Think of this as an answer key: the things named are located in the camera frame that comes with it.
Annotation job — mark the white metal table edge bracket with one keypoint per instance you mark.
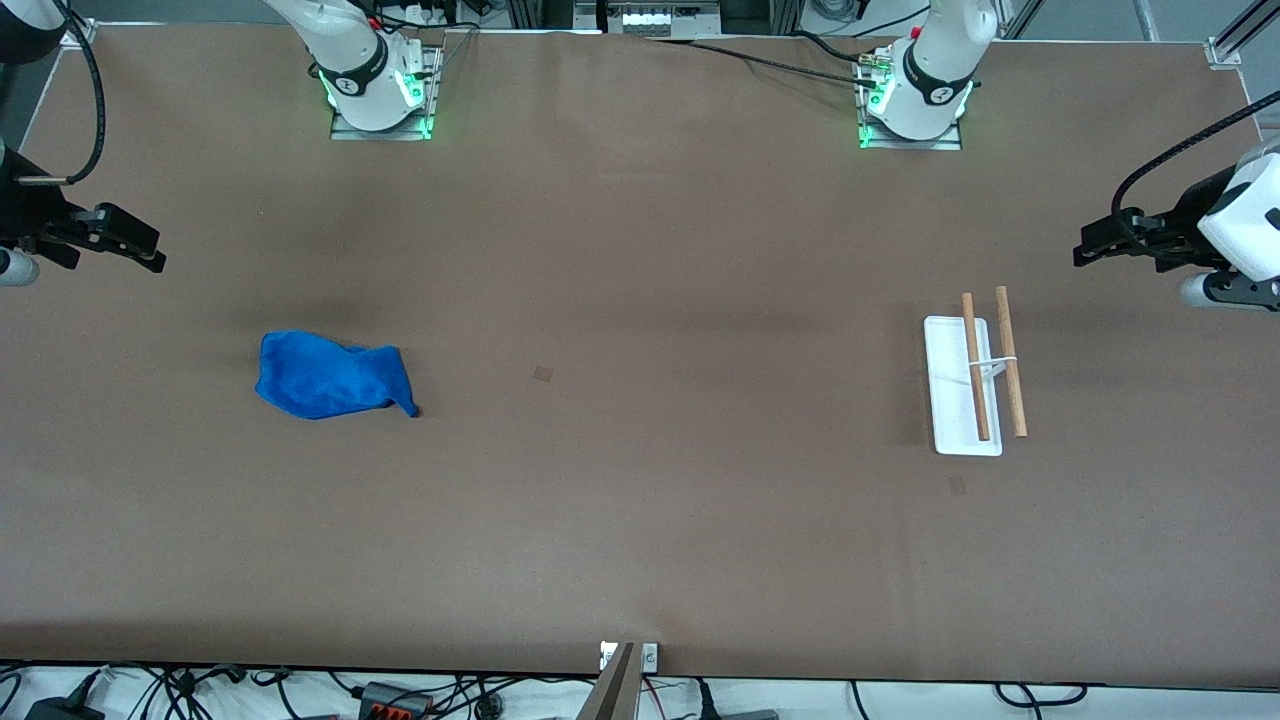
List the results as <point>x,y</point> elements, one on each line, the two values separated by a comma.
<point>650,657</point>

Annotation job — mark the white socket strip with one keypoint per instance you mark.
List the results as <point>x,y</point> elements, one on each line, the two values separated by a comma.
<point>650,18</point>

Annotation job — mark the grey camera post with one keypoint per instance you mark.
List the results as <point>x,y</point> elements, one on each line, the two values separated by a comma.
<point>612,695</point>

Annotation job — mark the aluminium frame behind table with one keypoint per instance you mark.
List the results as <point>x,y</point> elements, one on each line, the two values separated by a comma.
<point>525,12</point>

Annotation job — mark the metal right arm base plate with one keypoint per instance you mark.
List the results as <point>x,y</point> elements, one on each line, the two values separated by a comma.
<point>432,90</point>

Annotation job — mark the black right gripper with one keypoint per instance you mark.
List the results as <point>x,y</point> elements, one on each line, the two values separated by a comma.
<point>24,213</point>

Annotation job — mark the aluminium diagonal profile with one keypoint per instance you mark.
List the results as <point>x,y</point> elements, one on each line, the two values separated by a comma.
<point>1250,25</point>

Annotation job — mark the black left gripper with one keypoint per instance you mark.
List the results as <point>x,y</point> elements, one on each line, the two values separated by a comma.
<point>1178,218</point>

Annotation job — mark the black power adapter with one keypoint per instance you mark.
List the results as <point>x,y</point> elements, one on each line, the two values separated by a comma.
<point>60,711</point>

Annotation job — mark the black orange power strip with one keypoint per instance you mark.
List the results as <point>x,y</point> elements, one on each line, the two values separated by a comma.
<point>395,705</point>

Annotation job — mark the metal table corner bracket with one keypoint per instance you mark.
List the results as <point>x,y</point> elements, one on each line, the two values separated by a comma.
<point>80,35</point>
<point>1222,52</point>

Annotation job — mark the blue microfibre towel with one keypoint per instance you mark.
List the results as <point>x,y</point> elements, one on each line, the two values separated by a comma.
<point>320,375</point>

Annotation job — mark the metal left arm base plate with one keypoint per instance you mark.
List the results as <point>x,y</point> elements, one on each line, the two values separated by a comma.
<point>875,143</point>

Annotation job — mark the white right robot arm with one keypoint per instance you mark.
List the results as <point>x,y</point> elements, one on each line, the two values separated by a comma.
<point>360,70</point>

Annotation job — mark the white rack with wooden bars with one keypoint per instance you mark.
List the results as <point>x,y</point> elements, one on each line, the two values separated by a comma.
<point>955,400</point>

